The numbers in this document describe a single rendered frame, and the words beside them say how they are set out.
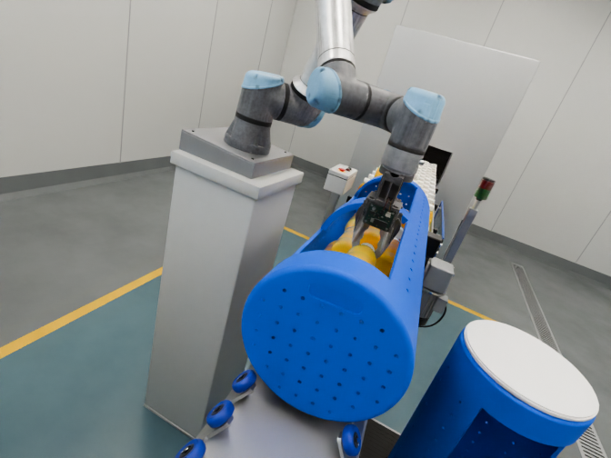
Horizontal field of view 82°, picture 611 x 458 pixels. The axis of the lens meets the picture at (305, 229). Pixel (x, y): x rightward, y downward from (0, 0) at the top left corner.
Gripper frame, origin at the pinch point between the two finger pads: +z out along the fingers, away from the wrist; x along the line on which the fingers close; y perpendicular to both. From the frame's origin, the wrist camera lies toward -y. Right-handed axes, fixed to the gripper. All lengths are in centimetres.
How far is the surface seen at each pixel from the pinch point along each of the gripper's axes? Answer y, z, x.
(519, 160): -480, 2, 125
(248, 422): 36.2, 21.3, -5.9
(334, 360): 31.5, 5.4, 3.1
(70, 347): -17, 115, -114
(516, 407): 11.6, 13.3, 38.2
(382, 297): 30.9, -8.0, 5.9
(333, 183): -83, 12, -30
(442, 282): -80, 36, 33
